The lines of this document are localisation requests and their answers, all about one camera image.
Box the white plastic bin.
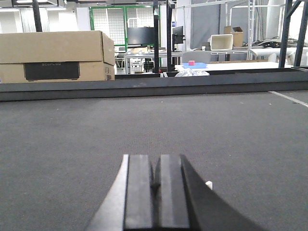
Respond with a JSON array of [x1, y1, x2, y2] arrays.
[[210, 34, 233, 51]]

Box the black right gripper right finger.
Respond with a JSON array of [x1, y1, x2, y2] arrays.
[[154, 154, 265, 231]]

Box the large cardboard box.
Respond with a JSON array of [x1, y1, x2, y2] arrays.
[[0, 31, 115, 84]]

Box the dark grey table rail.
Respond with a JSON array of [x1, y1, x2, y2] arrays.
[[0, 66, 308, 102]]

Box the blue tray with red cube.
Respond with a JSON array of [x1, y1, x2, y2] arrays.
[[182, 61, 207, 69]]

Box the white curved PVC pipe clamp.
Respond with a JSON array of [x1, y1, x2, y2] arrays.
[[205, 180, 213, 190]]

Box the black computer monitor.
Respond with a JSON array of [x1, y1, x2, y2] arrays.
[[127, 27, 155, 45]]

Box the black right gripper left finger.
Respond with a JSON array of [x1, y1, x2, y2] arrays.
[[84, 154, 154, 231]]

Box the small open cardboard box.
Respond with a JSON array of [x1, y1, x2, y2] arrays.
[[224, 26, 244, 47]]

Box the black vertical post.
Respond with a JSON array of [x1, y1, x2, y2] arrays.
[[153, 0, 159, 74]]

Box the green mesh fence panel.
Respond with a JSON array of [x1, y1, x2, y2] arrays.
[[89, 5, 154, 46]]

